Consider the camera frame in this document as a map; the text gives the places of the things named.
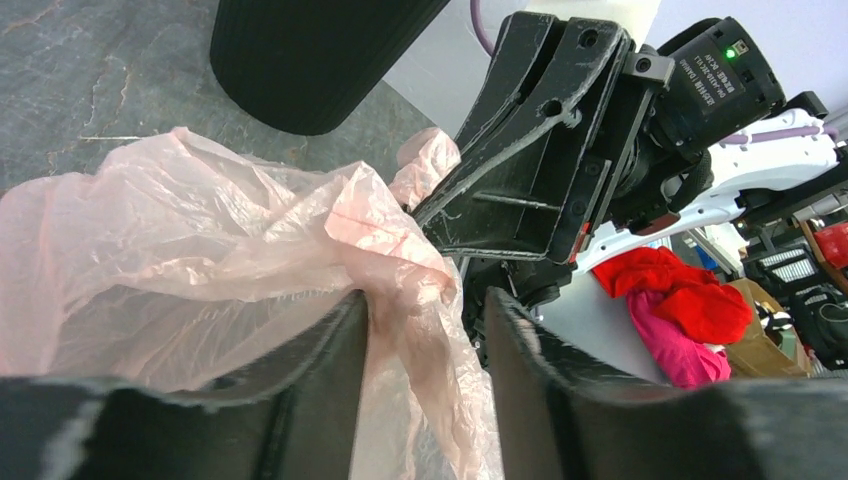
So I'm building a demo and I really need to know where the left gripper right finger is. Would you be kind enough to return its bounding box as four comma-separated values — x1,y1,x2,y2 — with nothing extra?
483,288,847,479

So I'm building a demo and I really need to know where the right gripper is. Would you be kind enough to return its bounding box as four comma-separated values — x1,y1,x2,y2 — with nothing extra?
414,12,664,366

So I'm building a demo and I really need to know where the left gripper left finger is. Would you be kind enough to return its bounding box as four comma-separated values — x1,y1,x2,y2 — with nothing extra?
1,291,369,479

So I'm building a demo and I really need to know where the pink plastic trash bag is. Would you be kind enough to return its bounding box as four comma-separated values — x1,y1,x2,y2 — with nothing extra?
1,128,503,479

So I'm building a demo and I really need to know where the black trash bin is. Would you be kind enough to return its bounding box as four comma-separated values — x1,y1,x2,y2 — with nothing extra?
209,0,446,136

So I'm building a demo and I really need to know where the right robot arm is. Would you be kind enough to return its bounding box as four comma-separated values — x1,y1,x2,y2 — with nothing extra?
412,1,847,364

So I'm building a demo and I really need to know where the magenta cloth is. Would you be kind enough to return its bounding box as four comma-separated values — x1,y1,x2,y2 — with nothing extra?
626,291,731,390

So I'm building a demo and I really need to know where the red cloth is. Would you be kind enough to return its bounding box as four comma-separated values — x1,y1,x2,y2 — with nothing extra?
592,247,753,345

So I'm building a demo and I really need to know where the cardboard box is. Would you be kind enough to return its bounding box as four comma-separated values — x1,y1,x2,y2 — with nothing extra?
725,279,813,378

